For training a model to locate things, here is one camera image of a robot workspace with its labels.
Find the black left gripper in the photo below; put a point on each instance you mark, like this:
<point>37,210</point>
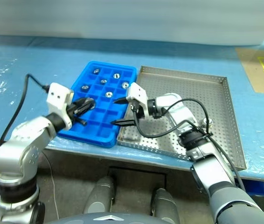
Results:
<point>74,111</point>

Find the blue plastic crate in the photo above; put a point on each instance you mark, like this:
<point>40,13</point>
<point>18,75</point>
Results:
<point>255,186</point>

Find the grey robot torso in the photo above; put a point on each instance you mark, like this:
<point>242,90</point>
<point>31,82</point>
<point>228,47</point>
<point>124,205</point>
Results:
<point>108,219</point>

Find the grey right robot leg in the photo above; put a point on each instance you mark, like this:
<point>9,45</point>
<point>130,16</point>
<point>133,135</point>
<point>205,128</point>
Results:
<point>164,203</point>

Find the perforated metal tray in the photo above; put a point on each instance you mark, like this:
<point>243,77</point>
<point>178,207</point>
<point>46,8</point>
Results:
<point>169,84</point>

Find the blue compartment tray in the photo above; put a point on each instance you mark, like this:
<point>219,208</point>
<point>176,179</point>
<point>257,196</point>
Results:
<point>109,127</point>

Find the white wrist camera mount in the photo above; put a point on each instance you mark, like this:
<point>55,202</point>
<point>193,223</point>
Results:
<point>58,99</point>
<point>137,92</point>

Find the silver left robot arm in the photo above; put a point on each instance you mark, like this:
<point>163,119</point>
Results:
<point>24,140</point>

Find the brown cardboard sheet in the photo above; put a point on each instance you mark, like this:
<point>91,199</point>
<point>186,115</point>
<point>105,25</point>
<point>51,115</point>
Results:
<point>251,74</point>

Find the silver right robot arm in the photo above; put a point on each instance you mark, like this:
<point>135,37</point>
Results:
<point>216,168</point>

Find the grey left robot leg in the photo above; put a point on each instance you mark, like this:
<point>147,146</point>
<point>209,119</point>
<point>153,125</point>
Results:
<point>101,196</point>

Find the blue plastic table cover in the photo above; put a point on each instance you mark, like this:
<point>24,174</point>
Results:
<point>40,60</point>

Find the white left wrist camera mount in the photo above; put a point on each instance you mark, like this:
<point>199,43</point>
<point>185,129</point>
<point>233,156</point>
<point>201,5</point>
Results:
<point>58,99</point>

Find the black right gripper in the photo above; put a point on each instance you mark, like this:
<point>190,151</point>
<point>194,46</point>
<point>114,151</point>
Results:
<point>138,109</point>

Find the grey robot leg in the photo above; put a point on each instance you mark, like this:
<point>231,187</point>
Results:
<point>101,196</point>
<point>164,203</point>

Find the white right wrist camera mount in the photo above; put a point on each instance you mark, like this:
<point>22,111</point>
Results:
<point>137,92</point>

